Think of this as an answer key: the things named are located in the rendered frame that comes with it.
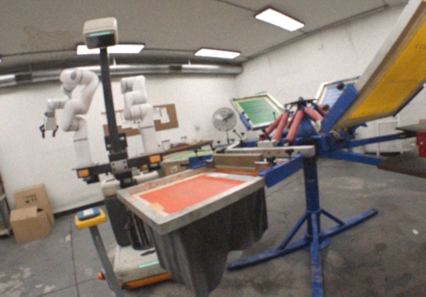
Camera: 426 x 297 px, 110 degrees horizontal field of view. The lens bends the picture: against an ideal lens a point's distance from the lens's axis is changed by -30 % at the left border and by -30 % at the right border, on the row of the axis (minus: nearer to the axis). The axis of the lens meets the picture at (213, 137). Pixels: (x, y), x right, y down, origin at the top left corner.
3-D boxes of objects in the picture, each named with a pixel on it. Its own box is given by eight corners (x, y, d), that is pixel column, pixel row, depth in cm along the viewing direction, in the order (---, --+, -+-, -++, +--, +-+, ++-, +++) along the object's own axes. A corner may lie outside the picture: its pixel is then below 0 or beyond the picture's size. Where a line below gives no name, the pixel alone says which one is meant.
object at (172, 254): (201, 308, 69) (176, 219, 67) (156, 264, 105) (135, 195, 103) (206, 304, 71) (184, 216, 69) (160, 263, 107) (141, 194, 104)
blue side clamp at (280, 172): (269, 188, 85) (267, 172, 85) (259, 186, 89) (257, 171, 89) (302, 168, 103) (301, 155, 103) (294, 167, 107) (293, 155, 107)
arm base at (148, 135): (141, 152, 140) (137, 130, 139) (159, 149, 145) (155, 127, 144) (142, 154, 126) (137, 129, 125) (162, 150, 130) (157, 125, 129)
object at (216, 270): (205, 304, 71) (181, 217, 68) (200, 301, 74) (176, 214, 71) (274, 253, 99) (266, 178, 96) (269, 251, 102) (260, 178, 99)
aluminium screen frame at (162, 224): (161, 235, 56) (158, 224, 56) (117, 197, 103) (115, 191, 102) (301, 165, 104) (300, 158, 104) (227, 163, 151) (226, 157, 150)
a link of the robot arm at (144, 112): (157, 125, 131) (153, 101, 130) (137, 129, 125) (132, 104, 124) (153, 127, 140) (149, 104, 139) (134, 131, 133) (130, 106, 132)
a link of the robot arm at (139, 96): (144, 68, 142) (118, 70, 132) (157, 112, 130) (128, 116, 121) (142, 81, 153) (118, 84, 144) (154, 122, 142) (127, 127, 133)
